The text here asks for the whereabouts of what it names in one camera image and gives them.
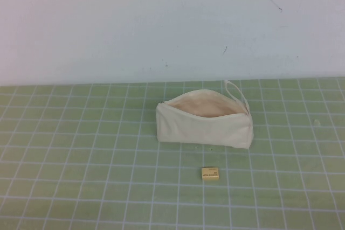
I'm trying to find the cream canvas pencil case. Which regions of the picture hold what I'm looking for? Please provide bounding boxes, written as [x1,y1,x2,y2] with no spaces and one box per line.
[155,80,254,150]

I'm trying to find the small yellow eraser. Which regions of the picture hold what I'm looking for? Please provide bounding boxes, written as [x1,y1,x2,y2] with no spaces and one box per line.
[201,167,219,182]

